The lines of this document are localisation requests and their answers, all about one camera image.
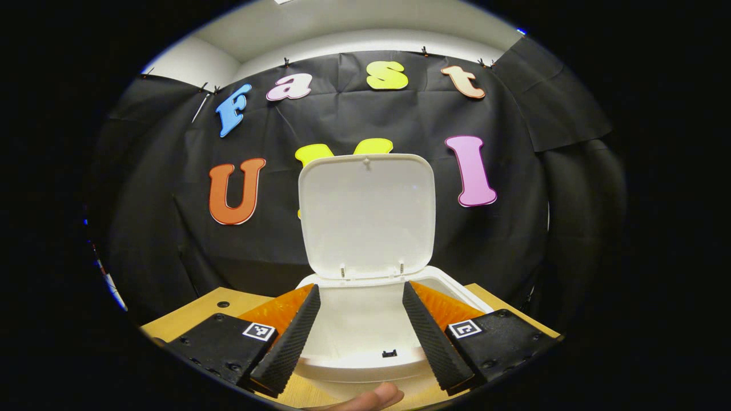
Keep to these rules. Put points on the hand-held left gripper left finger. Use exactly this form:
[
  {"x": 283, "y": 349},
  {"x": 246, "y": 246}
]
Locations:
[{"x": 288, "y": 342}]

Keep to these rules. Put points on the thin white rod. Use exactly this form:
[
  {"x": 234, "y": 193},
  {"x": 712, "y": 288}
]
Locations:
[{"x": 200, "y": 108}]

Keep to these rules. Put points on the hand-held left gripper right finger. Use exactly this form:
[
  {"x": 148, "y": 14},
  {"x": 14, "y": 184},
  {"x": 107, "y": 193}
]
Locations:
[{"x": 434, "y": 342}]

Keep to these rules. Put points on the row of small cloth clips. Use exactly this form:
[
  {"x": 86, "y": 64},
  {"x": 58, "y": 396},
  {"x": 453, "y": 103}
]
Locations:
[{"x": 424, "y": 51}]

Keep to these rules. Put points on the white desktop garbage bin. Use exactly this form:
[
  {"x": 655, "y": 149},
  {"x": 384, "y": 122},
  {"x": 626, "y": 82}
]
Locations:
[{"x": 365, "y": 211}]

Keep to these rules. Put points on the wooden desktop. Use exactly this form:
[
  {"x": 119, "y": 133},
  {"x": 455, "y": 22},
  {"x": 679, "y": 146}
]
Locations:
[{"x": 188, "y": 319}]

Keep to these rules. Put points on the black backdrop cloth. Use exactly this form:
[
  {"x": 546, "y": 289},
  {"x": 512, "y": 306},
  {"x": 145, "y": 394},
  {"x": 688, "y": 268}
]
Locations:
[{"x": 160, "y": 171}]

